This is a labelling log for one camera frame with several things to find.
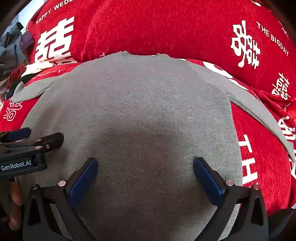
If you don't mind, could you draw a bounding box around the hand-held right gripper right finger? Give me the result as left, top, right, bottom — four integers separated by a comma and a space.
193, 157, 270, 241

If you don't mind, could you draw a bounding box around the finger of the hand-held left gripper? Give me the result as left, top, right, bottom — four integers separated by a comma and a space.
0, 127, 31, 143
0, 132, 64, 153

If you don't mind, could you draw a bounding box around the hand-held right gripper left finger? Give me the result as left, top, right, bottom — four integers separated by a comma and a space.
22, 157, 99, 241

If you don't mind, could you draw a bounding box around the grey knit sweater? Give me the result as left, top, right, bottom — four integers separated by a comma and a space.
10, 51, 296, 241

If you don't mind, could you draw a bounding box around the pile of mixed clothes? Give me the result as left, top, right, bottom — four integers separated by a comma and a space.
0, 21, 35, 93

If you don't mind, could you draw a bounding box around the person's left hand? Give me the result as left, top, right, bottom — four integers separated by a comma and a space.
7, 181, 23, 232

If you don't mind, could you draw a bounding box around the black cloth strip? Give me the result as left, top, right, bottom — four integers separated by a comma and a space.
6, 76, 30, 98

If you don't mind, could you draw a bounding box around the red printed blanket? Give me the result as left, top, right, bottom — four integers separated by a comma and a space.
0, 58, 296, 216

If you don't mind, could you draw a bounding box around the white cloth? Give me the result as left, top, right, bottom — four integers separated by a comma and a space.
22, 61, 56, 77

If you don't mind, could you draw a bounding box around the red printed pillow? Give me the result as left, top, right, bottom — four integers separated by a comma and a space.
81, 0, 296, 102
26, 0, 97, 65

